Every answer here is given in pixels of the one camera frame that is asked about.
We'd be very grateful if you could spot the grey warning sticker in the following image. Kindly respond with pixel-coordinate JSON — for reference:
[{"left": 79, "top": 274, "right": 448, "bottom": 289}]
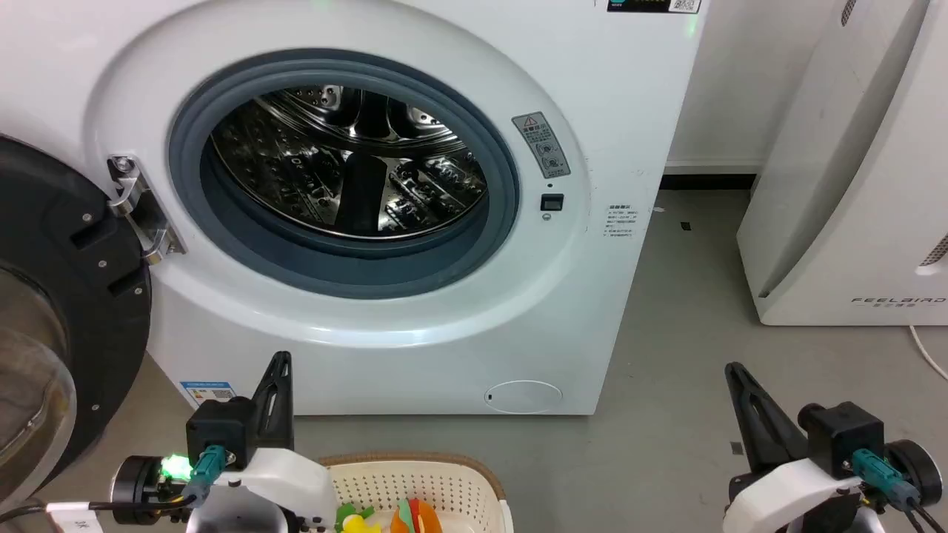
[{"left": 511, "top": 111, "right": 572, "bottom": 179}]

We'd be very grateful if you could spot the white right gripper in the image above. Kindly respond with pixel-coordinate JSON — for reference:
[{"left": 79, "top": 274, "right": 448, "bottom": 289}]
[{"left": 721, "top": 362, "right": 944, "bottom": 533}]

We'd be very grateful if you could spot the black round washer door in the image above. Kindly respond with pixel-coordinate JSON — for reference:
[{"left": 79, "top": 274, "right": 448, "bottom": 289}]
[{"left": 0, "top": 136, "right": 153, "bottom": 512}]

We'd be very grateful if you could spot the teal plug black left cable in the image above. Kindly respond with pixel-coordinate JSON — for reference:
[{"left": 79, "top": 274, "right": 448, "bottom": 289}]
[{"left": 0, "top": 444, "right": 227, "bottom": 523}]

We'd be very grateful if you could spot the stainless steel washing machine drum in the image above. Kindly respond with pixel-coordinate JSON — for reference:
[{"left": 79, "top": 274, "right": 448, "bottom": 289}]
[{"left": 210, "top": 85, "right": 490, "bottom": 240}]

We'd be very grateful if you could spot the white cable label tag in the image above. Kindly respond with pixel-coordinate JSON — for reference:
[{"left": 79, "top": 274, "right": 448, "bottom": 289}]
[{"left": 46, "top": 502, "right": 106, "bottom": 533}]

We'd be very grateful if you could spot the grey rubber door gasket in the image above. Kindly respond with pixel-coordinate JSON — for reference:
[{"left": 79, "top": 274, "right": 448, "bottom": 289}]
[{"left": 168, "top": 48, "right": 521, "bottom": 301}]

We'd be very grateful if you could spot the small printed text sticker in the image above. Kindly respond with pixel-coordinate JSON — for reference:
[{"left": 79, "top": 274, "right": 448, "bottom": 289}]
[{"left": 605, "top": 204, "right": 640, "bottom": 240}]

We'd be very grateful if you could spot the black baseboard strip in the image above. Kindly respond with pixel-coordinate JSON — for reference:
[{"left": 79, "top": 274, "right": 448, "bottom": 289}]
[{"left": 658, "top": 173, "right": 758, "bottom": 192}]

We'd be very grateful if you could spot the yellow green plush toy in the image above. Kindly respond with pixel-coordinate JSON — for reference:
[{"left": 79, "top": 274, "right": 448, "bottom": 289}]
[{"left": 334, "top": 503, "right": 383, "bottom": 533}]

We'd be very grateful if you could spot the cream perforated laundry basket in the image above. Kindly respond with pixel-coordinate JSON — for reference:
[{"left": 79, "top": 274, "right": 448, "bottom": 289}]
[{"left": 318, "top": 452, "right": 515, "bottom": 533}]

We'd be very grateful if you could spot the metal washing machine door hinge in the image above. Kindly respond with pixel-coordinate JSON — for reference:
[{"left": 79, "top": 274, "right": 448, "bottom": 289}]
[{"left": 107, "top": 155, "right": 186, "bottom": 267}]

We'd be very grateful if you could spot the oval drain filter cover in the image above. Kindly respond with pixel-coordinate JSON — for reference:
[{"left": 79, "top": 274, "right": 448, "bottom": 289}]
[{"left": 484, "top": 379, "right": 564, "bottom": 415}]

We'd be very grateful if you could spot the white air purifier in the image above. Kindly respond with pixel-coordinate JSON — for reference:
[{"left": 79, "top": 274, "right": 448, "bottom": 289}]
[{"left": 736, "top": 0, "right": 948, "bottom": 327}]

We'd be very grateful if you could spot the teal plug black cable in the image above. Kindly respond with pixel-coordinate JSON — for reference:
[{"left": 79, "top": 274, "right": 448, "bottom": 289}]
[
  {"left": 850, "top": 447, "right": 948, "bottom": 533},
  {"left": 0, "top": 444, "right": 227, "bottom": 523}
]

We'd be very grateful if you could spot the white front-load washing machine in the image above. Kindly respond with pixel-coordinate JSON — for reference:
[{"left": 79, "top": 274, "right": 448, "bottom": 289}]
[{"left": 0, "top": 0, "right": 712, "bottom": 417}]

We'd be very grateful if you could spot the blue white energy label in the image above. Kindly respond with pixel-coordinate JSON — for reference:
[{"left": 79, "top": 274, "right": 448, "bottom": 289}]
[{"left": 179, "top": 381, "right": 238, "bottom": 409}]

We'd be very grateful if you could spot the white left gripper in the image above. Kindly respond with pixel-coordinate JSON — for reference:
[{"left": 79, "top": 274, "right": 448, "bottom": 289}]
[{"left": 110, "top": 352, "right": 339, "bottom": 533}]

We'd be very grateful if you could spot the white power cable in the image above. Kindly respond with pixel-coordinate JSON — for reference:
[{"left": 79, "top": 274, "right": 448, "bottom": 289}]
[{"left": 909, "top": 324, "right": 948, "bottom": 380}]

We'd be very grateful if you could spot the teal plug black right cable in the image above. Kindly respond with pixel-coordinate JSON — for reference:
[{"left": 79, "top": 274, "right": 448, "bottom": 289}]
[{"left": 850, "top": 447, "right": 948, "bottom": 533}]

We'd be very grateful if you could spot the black QR code sticker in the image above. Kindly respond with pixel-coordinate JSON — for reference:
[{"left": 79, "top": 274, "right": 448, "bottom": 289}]
[{"left": 607, "top": 0, "right": 701, "bottom": 14}]

